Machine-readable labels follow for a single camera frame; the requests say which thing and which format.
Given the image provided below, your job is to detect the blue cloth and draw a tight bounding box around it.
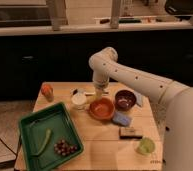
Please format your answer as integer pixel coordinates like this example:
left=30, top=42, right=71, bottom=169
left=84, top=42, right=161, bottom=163
left=134, top=92, right=143, bottom=107

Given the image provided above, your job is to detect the dark maroon bowl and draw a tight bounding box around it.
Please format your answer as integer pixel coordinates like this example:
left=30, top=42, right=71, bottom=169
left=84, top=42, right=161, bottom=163
left=114, top=90, right=136, bottom=111

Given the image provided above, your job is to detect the wooden table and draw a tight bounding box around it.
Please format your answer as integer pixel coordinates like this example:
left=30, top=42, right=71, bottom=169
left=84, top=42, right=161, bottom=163
left=34, top=82, right=163, bottom=171

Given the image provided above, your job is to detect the green plastic cup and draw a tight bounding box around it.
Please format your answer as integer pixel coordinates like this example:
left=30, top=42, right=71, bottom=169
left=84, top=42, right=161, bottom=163
left=136, top=137, right=156, bottom=155

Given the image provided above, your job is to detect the yellow banana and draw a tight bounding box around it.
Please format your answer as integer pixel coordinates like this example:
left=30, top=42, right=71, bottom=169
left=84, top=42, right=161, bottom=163
left=95, top=88, right=103, bottom=100

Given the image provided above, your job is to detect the orange bowl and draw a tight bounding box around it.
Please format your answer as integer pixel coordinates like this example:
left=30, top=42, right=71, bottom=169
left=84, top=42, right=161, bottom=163
left=89, top=98, right=115, bottom=120

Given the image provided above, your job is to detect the bunch of dark grapes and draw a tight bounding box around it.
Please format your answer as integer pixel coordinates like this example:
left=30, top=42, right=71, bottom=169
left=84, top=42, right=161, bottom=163
left=54, top=139, right=77, bottom=156

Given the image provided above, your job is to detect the black cable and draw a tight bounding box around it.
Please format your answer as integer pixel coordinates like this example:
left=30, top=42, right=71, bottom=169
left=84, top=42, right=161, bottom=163
left=0, top=127, right=23, bottom=163

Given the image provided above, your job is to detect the white paper cup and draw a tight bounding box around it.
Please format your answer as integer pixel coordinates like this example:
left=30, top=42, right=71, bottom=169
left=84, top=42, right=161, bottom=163
left=71, top=93, right=87, bottom=110

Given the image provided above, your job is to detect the blue sponge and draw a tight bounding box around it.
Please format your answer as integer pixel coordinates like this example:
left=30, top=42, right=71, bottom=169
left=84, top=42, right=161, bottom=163
left=112, top=112, right=132, bottom=127

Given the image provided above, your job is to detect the brown sponge block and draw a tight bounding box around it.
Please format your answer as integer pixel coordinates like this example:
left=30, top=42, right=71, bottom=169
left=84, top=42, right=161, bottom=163
left=119, top=127, right=143, bottom=139

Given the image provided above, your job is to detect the green plastic tray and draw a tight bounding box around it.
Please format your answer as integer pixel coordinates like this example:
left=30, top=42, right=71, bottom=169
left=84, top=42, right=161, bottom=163
left=19, top=102, right=83, bottom=171

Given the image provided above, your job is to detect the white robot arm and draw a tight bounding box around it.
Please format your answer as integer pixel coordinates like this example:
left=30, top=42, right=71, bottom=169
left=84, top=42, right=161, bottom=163
left=89, top=47, right=193, bottom=171

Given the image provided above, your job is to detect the orange carrot toy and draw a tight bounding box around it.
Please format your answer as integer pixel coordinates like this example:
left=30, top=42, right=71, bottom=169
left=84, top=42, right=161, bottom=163
left=41, top=84, right=54, bottom=102

